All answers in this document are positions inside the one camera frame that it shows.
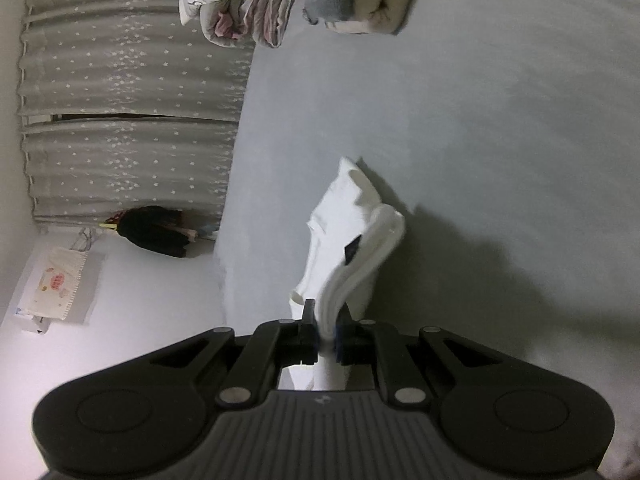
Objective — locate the black hanging garment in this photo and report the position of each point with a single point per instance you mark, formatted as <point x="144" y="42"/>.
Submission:
<point x="150" y="232"/>

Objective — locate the folded pink grey quilt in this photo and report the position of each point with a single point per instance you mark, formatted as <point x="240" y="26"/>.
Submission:
<point x="265" y="10"/>

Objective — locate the grey bed sheet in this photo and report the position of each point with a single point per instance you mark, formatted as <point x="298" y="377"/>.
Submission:
<point x="500" y="135"/>

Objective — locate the grey star-print curtain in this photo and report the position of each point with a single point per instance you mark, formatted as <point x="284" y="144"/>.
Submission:
<point x="125" y="110"/>

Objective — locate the small white box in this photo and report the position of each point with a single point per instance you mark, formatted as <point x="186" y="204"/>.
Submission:
<point x="32" y="324"/>

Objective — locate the white long-sleeved bear shirt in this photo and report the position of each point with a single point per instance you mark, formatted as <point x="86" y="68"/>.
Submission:
<point x="340" y="240"/>

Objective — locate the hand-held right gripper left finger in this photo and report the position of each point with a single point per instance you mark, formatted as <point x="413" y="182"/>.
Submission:
<point x="309" y="340"/>

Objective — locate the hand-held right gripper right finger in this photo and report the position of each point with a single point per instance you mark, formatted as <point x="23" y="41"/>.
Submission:
<point x="342" y="345"/>

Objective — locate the white printed wall cloth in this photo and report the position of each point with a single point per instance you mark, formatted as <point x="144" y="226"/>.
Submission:
<point x="55" y="280"/>

